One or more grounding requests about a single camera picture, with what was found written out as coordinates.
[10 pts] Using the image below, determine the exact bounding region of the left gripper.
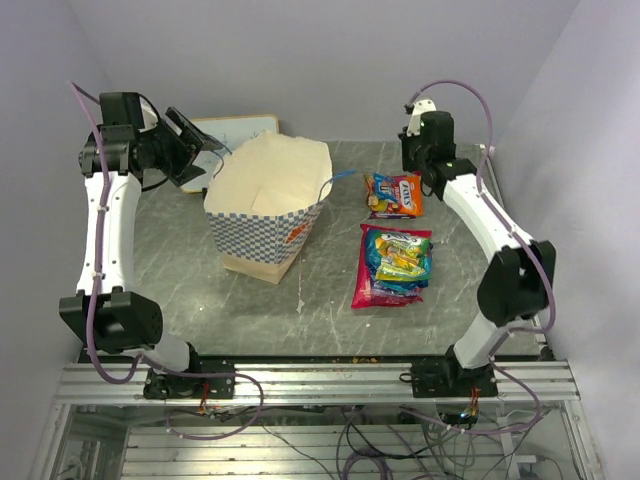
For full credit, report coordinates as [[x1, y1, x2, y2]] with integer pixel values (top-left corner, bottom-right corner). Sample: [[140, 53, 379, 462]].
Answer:
[[138, 106, 224, 187]]

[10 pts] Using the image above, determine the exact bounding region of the orange yellow snack bag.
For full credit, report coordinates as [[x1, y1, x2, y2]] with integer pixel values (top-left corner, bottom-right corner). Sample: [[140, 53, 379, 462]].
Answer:
[[363, 173, 423, 217]]

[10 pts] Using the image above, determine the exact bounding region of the blue M&M's bag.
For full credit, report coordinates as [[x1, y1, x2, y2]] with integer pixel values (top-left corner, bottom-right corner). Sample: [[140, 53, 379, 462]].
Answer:
[[373, 173, 398, 203]]

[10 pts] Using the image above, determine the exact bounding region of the checkered paper bag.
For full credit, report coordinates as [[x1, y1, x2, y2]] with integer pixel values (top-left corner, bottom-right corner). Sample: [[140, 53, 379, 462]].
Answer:
[[204, 131, 355, 284]]

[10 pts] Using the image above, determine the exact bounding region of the green Fox's candy bag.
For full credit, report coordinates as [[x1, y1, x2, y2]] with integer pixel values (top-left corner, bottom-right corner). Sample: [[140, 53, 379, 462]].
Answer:
[[361, 224, 432, 283]]

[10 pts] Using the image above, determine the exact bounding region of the blue red snack bag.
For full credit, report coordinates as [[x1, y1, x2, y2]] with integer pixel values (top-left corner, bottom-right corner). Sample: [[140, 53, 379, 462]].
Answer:
[[371, 279, 429, 299]]

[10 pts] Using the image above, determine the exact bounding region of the red chips bag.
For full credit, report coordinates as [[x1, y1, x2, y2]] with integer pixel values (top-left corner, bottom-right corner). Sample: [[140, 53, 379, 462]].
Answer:
[[351, 277, 428, 309]]

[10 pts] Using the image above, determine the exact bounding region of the purple snack bag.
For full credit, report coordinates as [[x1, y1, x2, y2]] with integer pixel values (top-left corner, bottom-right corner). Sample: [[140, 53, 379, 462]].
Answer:
[[369, 211, 416, 219]]

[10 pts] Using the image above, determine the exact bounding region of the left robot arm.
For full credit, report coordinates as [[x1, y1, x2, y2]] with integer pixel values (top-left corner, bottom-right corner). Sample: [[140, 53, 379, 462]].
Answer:
[[59, 92, 219, 397]]

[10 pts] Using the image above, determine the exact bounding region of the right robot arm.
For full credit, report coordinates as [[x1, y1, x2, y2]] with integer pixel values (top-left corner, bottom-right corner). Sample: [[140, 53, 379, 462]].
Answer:
[[399, 100, 556, 396]]

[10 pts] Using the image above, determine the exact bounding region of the small whiteboard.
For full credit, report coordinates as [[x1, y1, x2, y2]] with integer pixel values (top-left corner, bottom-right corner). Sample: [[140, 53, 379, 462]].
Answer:
[[179, 114, 280, 194]]

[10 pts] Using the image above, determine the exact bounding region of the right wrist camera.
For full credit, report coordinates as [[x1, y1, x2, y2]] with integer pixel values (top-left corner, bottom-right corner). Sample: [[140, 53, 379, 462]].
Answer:
[[404, 98, 437, 137]]

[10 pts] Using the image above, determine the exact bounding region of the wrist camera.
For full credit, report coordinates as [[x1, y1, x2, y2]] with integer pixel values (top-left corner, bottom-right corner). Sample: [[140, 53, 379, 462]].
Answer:
[[138, 93, 159, 132], [404, 98, 437, 137]]

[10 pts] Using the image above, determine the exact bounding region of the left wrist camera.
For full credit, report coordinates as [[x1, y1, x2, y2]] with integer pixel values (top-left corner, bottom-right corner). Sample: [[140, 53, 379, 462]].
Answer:
[[138, 93, 159, 132]]

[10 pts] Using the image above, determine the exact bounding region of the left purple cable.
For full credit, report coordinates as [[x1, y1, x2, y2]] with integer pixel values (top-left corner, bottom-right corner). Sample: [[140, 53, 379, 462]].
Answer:
[[67, 80, 146, 385]]

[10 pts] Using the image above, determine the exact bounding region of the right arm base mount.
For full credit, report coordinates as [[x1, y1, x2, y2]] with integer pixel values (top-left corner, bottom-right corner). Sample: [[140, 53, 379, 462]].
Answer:
[[409, 356, 498, 398]]

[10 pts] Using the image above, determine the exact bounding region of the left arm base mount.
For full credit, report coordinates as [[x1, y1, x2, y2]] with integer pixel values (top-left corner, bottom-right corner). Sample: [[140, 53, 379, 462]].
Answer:
[[143, 358, 236, 400]]

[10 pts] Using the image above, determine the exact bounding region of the aluminium frame rail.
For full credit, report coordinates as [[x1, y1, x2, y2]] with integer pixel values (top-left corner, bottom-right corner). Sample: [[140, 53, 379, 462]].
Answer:
[[54, 361, 580, 407]]

